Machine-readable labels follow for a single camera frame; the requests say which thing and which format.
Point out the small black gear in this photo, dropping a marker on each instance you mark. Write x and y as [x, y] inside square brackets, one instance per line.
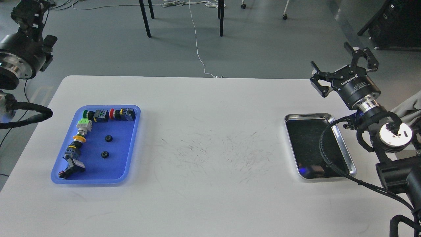
[108, 138]
[104, 154]

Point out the black cabinet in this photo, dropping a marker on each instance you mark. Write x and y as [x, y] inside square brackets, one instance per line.
[395, 26]

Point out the silver metal tray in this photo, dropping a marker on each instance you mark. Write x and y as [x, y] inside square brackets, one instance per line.
[304, 131]

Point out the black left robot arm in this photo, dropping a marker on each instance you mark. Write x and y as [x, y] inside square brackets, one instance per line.
[16, 114]

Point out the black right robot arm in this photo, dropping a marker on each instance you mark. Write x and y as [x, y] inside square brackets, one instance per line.
[377, 130]

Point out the red push button switch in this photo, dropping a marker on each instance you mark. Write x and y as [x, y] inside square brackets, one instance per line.
[125, 114]

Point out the white green push button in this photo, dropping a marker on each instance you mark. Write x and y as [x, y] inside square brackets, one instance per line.
[84, 126]

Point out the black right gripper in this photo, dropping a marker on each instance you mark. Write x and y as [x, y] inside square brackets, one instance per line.
[357, 87]

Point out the black square push button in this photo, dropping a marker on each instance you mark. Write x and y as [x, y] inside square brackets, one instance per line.
[74, 166]

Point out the green push button switch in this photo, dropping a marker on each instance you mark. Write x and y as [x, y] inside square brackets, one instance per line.
[99, 115]

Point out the blue plastic tray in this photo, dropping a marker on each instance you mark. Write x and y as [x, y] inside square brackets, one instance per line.
[98, 170]

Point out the black table leg right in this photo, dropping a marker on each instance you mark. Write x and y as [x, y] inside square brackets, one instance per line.
[220, 16]

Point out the yellow push button switch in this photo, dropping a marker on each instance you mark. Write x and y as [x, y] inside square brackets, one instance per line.
[73, 149]

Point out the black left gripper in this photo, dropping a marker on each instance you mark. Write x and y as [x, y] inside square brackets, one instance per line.
[21, 57]

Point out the black table leg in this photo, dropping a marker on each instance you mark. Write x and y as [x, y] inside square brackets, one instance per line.
[220, 16]
[143, 13]

